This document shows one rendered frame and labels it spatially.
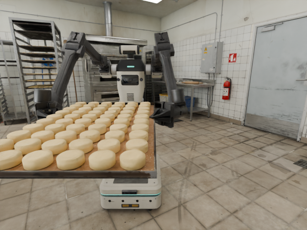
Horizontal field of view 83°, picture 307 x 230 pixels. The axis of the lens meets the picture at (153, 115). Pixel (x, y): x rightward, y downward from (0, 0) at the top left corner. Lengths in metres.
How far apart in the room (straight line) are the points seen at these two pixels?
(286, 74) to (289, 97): 0.42
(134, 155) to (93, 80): 4.38
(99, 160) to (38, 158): 0.12
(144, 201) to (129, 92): 0.92
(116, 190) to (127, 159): 1.25
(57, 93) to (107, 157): 0.67
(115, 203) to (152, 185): 0.34
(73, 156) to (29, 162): 0.07
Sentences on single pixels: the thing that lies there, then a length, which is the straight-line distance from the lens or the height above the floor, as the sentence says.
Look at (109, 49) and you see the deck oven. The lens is 4.85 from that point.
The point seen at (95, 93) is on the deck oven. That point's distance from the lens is 4.68.
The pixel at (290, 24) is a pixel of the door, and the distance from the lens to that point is 4.04.
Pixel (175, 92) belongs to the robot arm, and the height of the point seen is 1.09.
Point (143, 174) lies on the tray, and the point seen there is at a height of 1.00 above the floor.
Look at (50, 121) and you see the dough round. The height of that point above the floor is 1.02.
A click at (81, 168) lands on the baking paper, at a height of 1.00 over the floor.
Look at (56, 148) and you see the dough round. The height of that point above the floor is 1.01.
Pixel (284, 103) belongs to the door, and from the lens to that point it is 3.95.
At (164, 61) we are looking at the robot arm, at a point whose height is 1.23.
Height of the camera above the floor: 1.17
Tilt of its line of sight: 14 degrees down
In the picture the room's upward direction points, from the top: straight up
